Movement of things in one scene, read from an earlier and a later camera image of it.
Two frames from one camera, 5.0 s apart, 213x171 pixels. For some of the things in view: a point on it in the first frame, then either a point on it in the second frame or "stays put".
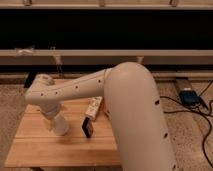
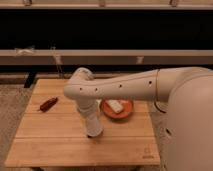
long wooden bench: [105, 56] stays put
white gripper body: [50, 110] -> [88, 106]
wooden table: [34, 144] stays put
